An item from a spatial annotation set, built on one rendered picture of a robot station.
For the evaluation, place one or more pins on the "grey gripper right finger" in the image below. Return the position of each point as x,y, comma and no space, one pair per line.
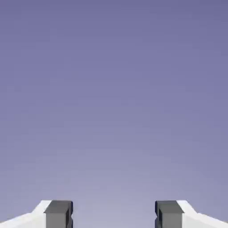
171,215

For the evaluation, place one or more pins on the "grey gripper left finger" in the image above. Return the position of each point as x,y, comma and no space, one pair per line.
56,215

